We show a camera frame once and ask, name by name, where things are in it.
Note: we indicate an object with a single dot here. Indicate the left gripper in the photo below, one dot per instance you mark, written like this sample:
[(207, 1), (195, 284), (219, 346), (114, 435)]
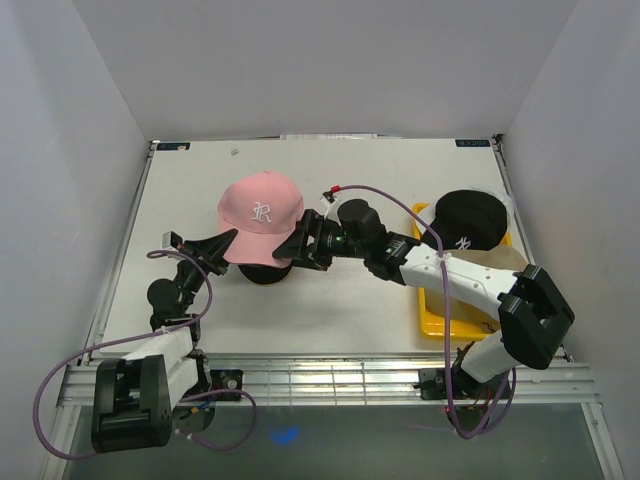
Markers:
[(211, 251)]

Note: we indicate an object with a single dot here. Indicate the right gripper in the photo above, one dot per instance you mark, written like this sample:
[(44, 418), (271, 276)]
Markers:
[(294, 247)]

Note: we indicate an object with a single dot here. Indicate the pink baseball cap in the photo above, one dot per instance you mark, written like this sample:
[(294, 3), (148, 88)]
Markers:
[(264, 209)]

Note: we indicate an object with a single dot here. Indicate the black cap gold logo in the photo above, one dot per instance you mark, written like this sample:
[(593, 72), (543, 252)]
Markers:
[(264, 275)]

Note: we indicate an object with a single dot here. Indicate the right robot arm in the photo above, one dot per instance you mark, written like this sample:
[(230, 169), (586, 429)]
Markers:
[(534, 316)]

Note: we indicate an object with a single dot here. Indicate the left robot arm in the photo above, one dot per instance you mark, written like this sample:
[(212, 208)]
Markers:
[(138, 397)]

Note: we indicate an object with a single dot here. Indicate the yellow plastic tray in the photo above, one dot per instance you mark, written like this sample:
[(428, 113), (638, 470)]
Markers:
[(468, 323)]

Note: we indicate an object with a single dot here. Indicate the black cap white logo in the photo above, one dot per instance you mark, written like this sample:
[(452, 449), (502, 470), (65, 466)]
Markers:
[(467, 219)]

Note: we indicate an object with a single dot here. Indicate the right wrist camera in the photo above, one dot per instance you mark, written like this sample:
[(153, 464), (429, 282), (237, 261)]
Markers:
[(329, 199)]

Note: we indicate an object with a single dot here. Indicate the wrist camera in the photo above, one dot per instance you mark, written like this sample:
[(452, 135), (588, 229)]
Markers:
[(171, 240), (329, 199)]

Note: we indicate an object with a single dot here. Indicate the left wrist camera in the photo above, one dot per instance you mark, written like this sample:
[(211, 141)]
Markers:
[(171, 240)]

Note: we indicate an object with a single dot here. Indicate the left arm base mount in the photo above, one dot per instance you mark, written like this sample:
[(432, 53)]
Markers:
[(230, 381)]

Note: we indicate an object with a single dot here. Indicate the aluminium front rail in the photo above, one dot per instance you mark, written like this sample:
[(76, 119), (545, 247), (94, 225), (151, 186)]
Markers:
[(298, 382)]

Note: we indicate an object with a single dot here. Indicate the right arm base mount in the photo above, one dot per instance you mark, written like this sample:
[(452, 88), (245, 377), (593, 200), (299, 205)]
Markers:
[(431, 384)]

